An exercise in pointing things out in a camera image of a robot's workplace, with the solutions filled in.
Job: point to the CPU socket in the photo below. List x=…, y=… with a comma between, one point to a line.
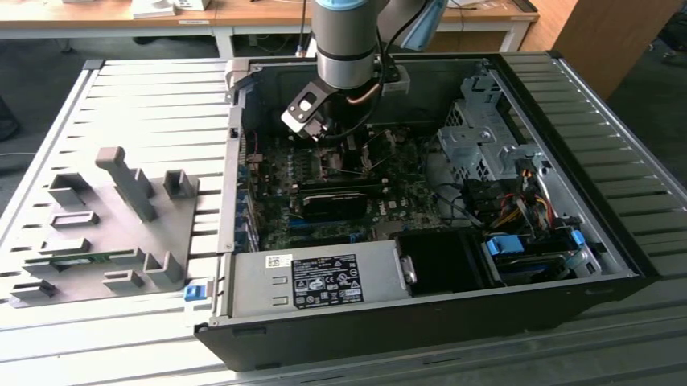
x=328, y=173

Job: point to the black office chair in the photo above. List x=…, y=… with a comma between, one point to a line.
x=676, y=36

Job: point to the blue disk carrier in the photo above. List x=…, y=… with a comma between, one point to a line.
x=501, y=245

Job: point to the black graphics card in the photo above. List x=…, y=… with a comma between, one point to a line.
x=332, y=207

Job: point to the blue expansion slot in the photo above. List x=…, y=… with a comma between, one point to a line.
x=297, y=220

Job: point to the wooden cabinet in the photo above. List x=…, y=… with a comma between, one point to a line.
x=605, y=40

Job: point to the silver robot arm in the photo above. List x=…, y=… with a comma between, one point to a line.
x=342, y=48

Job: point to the blue drive bay clip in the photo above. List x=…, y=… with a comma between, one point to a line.
x=577, y=239

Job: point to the white box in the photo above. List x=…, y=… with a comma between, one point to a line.
x=154, y=10

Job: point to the metal drive cage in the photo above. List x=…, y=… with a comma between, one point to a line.
x=472, y=153

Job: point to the blue case latch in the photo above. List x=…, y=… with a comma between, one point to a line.
x=193, y=293

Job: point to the green motherboard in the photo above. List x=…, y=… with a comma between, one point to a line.
x=408, y=189

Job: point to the grey parts rack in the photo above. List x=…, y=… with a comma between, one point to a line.
x=112, y=237

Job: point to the square chipset heatsink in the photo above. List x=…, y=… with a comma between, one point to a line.
x=388, y=229

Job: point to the small silver side camera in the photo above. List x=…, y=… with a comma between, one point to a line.
x=396, y=82

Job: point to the wooden desk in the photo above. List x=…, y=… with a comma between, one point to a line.
x=106, y=20

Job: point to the silver power supply unit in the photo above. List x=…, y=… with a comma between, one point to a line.
x=257, y=285

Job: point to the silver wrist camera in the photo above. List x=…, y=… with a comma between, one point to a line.
x=305, y=106

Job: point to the green RAM stick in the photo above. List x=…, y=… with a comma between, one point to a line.
x=74, y=261

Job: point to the black open PC case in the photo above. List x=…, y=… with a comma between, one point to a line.
x=408, y=333

